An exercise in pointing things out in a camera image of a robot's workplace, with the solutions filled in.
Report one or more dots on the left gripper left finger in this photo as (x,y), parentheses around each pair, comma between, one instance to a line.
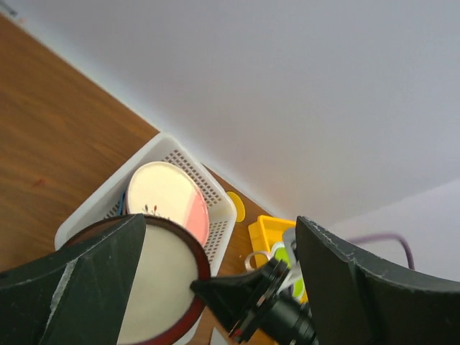
(76,295)

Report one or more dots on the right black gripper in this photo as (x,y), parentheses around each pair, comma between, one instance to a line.
(254,301)

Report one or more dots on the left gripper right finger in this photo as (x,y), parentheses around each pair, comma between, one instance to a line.
(357,297)

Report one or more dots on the dark red rimmed plate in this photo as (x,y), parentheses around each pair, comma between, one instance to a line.
(162,309)

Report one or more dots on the white perforated plastic basket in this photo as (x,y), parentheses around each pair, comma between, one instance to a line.
(89,218)

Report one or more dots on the blue polka dot plate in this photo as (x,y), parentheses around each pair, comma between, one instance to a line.
(121,204)

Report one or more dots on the pink and cream plate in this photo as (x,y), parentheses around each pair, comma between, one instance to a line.
(163,190)

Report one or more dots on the green plate white rim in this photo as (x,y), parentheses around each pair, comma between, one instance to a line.
(297,289)

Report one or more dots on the yellow plastic tray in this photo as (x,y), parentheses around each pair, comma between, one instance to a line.
(266,231)

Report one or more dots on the yellow mug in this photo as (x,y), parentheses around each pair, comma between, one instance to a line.
(239,206)

